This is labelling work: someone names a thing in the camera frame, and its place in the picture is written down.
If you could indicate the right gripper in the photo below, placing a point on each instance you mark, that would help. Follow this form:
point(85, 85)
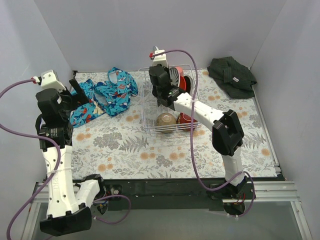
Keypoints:
point(158, 75)

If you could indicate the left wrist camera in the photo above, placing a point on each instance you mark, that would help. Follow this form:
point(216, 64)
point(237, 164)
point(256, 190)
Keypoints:
point(48, 80)

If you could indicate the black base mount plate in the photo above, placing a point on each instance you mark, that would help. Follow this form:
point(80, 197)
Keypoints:
point(170, 194)

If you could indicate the orange round plate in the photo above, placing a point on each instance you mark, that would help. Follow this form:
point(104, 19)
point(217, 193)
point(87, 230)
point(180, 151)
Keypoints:
point(183, 84)

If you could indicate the red bowl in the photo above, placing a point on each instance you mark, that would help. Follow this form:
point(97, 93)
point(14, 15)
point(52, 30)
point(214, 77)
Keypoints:
point(184, 122)

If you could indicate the white wire dish rack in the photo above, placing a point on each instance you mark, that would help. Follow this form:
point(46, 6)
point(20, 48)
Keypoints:
point(150, 109)

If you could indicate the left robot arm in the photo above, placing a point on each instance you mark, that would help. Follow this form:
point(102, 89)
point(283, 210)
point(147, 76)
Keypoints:
point(68, 212)

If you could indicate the pink plastic cup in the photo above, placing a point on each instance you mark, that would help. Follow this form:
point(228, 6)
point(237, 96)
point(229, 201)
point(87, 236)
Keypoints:
point(180, 70)

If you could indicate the aluminium frame rail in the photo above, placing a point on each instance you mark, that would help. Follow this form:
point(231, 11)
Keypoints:
point(179, 209)

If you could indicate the blue patterned cloth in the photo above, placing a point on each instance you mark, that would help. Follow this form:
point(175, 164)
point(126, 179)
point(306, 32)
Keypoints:
point(111, 97)

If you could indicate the beige ceramic bowl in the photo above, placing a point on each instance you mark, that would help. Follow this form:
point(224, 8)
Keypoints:
point(166, 123)

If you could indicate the black round plate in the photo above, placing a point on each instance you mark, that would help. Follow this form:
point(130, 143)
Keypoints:
point(189, 84)

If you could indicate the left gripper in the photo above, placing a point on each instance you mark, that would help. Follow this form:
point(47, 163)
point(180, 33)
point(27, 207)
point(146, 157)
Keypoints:
point(69, 95)

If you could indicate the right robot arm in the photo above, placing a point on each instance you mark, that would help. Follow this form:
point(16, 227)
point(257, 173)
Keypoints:
point(227, 132)

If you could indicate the dark green shirt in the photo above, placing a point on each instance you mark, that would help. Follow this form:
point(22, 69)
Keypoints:
point(235, 79)

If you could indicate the blue striped white plate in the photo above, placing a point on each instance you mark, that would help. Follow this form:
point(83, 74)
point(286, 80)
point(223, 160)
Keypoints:
point(174, 76)

